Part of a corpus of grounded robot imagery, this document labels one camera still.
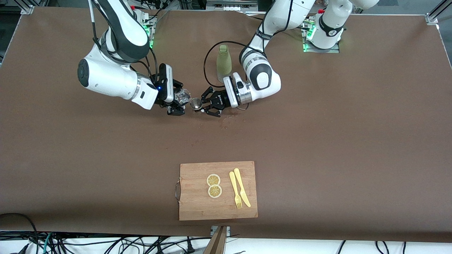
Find clear glass measuring cup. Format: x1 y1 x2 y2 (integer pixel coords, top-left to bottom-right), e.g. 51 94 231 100
176 88 191 105

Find scattered clear granules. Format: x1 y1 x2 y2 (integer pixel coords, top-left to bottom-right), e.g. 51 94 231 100
218 107 246 130

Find green sleeved glass bottle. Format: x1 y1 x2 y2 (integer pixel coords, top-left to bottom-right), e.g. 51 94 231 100
216 45 233 84

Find yellow plastic fork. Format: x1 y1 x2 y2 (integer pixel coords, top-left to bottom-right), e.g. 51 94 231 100
229 171 243 209

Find yellow plastic knife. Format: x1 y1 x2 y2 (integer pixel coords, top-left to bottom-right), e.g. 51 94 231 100
233 168 251 208

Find grey electronics box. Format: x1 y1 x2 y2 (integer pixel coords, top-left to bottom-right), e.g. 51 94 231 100
207 0 258 12

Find wooden cutting board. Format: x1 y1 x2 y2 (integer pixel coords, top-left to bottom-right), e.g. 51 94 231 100
175 161 258 221

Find brown table cover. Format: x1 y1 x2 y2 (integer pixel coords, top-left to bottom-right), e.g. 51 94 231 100
0 6 452 244

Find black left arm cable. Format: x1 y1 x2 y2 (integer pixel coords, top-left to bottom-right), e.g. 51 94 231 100
204 0 295 110

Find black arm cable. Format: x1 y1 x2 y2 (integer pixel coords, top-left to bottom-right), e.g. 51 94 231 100
89 0 159 83
204 0 295 110

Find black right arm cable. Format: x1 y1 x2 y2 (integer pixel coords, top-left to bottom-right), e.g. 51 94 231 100
89 0 159 83

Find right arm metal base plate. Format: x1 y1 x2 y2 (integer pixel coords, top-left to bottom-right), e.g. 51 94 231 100
141 14 156 49

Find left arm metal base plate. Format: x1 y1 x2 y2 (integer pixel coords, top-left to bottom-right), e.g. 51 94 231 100
302 19 341 53

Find wooden post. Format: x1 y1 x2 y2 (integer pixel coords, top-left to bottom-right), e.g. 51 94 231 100
203 226 228 254

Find teal floor cable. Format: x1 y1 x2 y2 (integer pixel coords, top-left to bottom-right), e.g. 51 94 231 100
42 233 53 254

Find black looped floor cable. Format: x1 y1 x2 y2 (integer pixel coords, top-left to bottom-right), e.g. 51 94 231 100
0 213 40 254

